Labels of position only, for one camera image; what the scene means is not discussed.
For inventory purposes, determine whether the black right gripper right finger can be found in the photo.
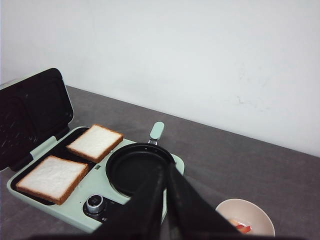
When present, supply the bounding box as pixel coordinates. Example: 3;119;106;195
166;164;244;240

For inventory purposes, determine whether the mint green breakfast maker base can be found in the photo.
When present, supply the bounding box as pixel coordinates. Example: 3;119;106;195
6;126;185;234

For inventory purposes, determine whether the black round frying pan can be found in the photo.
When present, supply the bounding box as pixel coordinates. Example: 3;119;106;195
105;121;175;197

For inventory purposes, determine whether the beige ribbed bowl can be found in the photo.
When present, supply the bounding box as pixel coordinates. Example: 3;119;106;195
215;198;276;237

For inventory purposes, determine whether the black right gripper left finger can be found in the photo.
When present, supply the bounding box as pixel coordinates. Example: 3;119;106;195
92;166;166;240

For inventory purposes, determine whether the left silver control knob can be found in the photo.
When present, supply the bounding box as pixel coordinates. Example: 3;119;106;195
86;194;104;214

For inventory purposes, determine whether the breakfast maker hinged lid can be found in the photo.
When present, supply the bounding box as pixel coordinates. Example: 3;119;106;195
0;68;74;171

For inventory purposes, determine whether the pale pink shrimp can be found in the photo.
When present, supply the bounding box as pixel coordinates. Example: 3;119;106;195
228;219;242;227

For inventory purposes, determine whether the pink shrimp with red tail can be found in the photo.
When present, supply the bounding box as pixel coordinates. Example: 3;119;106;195
235;224;251;234

